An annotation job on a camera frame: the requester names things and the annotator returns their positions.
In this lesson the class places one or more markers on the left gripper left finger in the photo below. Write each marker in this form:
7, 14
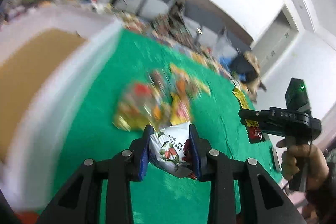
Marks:
79, 199

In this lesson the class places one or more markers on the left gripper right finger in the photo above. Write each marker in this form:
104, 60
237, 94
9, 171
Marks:
241, 191

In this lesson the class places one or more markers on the white floral snack bag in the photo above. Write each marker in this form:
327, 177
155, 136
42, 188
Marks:
170, 150

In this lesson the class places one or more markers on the orange snack pouch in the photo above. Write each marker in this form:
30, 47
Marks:
187, 85

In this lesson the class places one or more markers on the yellow red snack bag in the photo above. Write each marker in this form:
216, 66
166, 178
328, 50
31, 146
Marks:
141, 104

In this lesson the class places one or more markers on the right hand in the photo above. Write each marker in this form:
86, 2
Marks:
320, 173

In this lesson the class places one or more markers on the yellow red packet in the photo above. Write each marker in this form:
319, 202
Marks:
246, 114

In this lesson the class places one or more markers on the black clothes pile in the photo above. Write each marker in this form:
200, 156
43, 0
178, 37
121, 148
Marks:
247, 64

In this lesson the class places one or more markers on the grey pillow right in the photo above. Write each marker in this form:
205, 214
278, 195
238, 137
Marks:
210, 31

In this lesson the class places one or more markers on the white cardboard box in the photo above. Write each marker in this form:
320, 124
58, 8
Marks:
49, 60

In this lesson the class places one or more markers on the dark floral cloth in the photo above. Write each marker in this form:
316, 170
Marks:
172, 25

